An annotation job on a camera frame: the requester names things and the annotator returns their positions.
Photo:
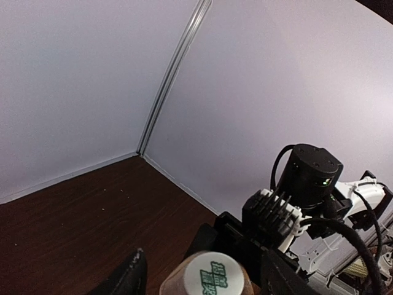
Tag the white bottle cap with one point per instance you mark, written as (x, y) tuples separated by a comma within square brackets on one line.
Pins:
[(213, 273)]

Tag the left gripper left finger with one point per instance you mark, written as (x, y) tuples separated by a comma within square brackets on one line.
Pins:
[(130, 277)]

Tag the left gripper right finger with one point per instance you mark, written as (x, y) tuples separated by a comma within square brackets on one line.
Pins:
[(278, 276)]

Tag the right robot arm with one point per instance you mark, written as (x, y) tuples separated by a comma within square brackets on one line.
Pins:
[(340, 212)]

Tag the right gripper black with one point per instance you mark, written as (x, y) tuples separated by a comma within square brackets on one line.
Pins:
[(227, 236)]

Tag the right aluminium corner post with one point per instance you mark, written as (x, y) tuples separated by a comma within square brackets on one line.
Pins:
[(199, 12)]

